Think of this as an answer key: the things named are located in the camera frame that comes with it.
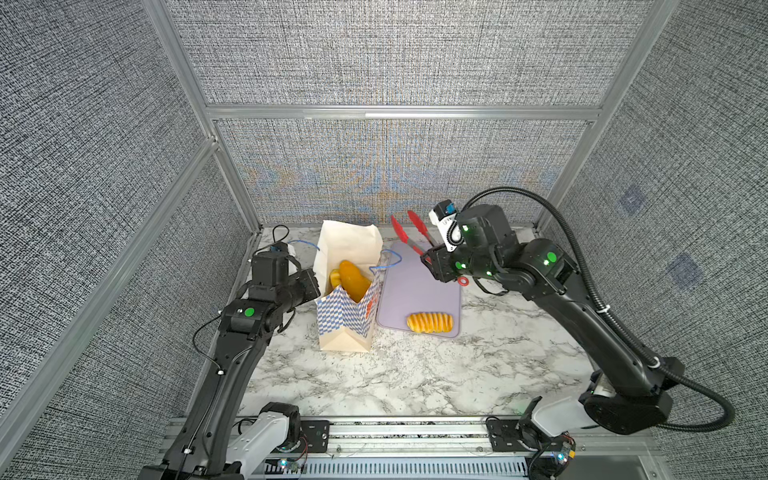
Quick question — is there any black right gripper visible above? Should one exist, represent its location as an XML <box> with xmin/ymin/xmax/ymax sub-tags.
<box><xmin>421</xmin><ymin>238</ymin><xmax>505</xmax><ymax>285</ymax></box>

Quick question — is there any round yellow tart bread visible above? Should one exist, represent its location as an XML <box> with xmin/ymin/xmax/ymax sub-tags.
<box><xmin>329</xmin><ymin>269</ymin><xmax>342</xmax><ymax>291</ymax></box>

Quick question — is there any long baguette loaf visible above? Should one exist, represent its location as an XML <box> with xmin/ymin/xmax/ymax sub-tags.
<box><xmin>339</xmin><ymin>260</ymin><xmax>371</xmax><ymax>303</ymax></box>

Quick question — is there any blue checkered paper bag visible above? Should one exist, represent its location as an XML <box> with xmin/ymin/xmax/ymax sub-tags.
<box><xmin>312</xmin><ymin>220</ymin><xmax>403</xmax><ymax>353</ymax></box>

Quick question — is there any ridged spiral bread roll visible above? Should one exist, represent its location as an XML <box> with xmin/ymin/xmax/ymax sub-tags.
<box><xmin>406</xmin><ymin>312</ymin><xmax>454</xmax><ymax>334</ymax></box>

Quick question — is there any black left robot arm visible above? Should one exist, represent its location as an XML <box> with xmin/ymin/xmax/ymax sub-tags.
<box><xmin>139</xmin><ymin>242</ymin><xmax>320</xmax><ymax>479</ymax></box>

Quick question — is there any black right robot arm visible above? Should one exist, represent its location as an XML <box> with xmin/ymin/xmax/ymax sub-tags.
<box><xmin>421</xmin><ymin>200</ymin><xmax>684</xmax><ymax>450</ymax></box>

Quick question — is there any lilac plastic tray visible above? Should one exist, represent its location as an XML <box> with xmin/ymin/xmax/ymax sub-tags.
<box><xmin>376</xmin><ymin>241</ymin><xmax>462</xmax><ymax>338</ymax></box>

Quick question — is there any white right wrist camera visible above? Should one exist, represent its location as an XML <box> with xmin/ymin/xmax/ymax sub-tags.
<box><xmin>429</xmin><ymin>200</ymin><xmax>463</xmax><ymax>252</ymax></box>

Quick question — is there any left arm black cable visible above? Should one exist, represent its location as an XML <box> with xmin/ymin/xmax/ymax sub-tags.
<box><xmin>191</xmin><ymin>224</ymin><xmax>295</xmax><ymax>373</ymax></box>

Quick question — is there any black corrugated cable conduit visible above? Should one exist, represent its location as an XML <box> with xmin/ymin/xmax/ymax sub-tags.
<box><xmin>458</xmin><ymin>186</ymin><xmax>737</xmax><ymax>480</ymax></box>

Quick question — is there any aluminium enclosure frame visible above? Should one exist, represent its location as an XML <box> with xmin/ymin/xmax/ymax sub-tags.
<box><xmin>0</xmin><ymin>0</ymin><xmax>768</xmax><ymax>480</ymax></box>

